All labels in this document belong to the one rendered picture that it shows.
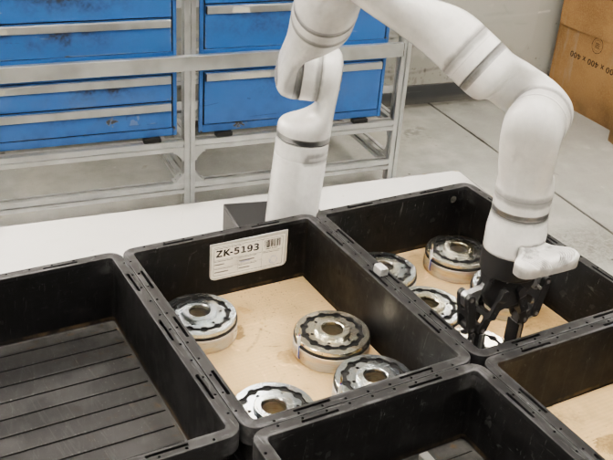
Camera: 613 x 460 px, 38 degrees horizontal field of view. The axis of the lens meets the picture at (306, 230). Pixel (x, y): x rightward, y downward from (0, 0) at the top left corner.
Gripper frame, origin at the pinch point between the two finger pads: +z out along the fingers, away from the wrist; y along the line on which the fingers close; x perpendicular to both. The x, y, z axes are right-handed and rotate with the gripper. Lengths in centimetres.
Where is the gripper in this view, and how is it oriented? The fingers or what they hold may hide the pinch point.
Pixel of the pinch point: (493, 339)
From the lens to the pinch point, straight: 121.6
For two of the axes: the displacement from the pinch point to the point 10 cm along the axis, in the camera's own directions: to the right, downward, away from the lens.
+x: 4.6, 4.5, -7.7
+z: -0.7, 8.8, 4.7
